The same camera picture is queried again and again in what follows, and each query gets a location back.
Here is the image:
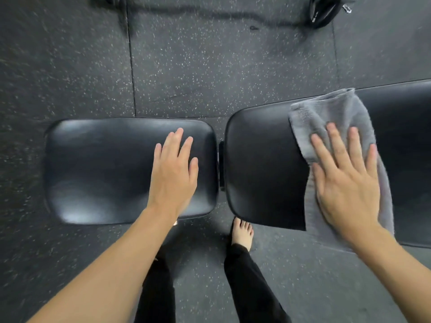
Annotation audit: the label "person's right hand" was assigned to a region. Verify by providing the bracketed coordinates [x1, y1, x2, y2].
[309, 122, 383, 244]

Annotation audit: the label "person's left hand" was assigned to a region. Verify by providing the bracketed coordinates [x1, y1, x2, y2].
[147, 127, 199, 219]

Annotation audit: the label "black adjustable workout bench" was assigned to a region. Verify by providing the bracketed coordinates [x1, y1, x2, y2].
[44, 79, 431, 249]

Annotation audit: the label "grey towel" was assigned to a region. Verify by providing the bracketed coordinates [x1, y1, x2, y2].
[288, 87, 395, 251]

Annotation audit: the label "person's left forearm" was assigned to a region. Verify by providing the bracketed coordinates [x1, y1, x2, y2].
[28, 206, 179, 323]

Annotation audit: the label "person's right foot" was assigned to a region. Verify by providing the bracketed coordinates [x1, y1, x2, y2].
[231, 217, 254, 252]

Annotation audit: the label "person's black trousers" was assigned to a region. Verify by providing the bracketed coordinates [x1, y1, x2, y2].
[134, 244, 292, 323]

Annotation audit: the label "chrome curl barbell black plates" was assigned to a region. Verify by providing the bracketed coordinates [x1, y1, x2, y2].
[91, 0, 361, 29]

